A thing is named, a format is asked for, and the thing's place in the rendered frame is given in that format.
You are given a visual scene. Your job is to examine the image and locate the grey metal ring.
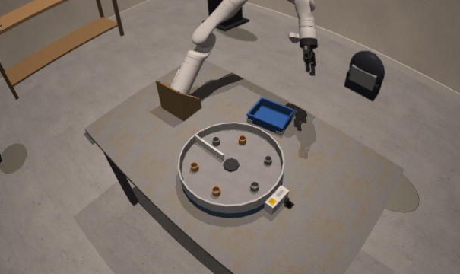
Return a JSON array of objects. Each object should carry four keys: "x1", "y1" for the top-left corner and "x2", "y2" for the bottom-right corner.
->
[
  {"x1": 212, "y1": 136, "x2": 220, "y2": 146},
  {"x1": 264, "y1": 155, "x2": 272, "y2": 165},
  {"x1": 250, "y1": 181, "x2": 259, "y2": 192}
]

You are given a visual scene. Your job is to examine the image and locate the bronze bushing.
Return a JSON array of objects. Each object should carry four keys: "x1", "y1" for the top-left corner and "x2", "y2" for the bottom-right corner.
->
[
  {"x1": 212, "y1": 186, "x2": 220, "y2": 196},
  {"x1": 190, "y1": 162, "x2": 199, "y2": 172},
  {"x1": 239, "y1": 135, "x2": 246, "y2": 145}
]

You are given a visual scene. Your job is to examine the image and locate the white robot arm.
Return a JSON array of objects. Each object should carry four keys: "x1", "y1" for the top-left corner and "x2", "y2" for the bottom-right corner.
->
[{"x1": 171, "y1": 0, "x2": 317, "y2": 94}]

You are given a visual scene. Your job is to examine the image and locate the blue crate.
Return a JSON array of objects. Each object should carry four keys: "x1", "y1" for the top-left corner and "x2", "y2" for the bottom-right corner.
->
[{"x1": 247, "y1": 97, "x2": 295, "y2": 135}]

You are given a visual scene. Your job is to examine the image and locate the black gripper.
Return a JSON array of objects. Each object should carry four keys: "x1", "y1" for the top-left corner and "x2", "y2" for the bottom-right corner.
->
[{"x1": 300, "y1": 37, "x2": 318, "y2": 76}]

